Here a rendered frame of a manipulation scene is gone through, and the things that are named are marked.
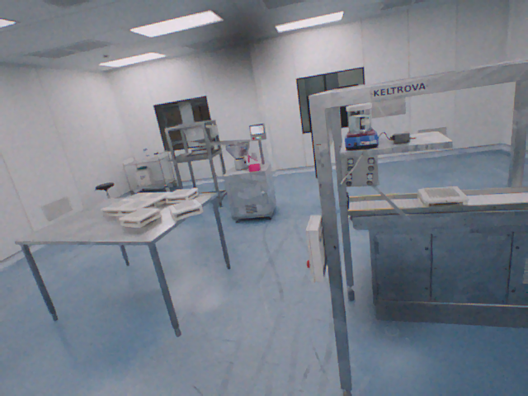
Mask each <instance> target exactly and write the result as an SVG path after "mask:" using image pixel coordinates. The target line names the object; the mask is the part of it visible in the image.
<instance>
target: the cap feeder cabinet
mask: <svg viewBox="0 0 528 396"><path fill-rule="evenodd" d="M224 180H225V184H226V188H227V192H228V197H229V204H230V208H231V211H232V216H233V219H236V221H235V223H237V222H238V221H237V219H246V218H256V217H265V216H270V218H269V219H272V218H271V216H272V215H273V212H274V209H275V208H276V190H275V185H274V179H273V174H272V168H271V163H265V164H262V163H261V170H260V171H255V172H249V170H248V167H245V168H242V169H241V170H240V169H236V168H235V166H234V167H232V168H231V169H230V170H229V171H227V172H226V173H225V174H224Z"/></svg>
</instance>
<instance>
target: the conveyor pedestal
mask: <svg viewBox="0 0 528 396"><path fill-rule="evenodd" d="M369 235H370V260H371V274H372V287H373V290H372V299H373V304H375V313H376V320H384V321H399V322H413V323H440V324H454V325H469V326H482V327H491V326H497V327H510V328H528V225H517V226H487V227H479V233H471V232H470V227H457V228H427V229H385V230H384V234H378V235H376V229H369Z"/></svg>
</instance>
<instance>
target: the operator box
mask: <svg viewBox="0 0 528 396"><path fill-rule="evenodd" d="M305 232H306V238H307V244H308V251H309V263H310V269H311V276H312V282H324V280H325V275H326V270H327V264H328V260H327V253H326V246H325V238H324V231H323V217H322V215H311V216H310V219H309V223H308V226H307V228H306V230H305Z"/></svg>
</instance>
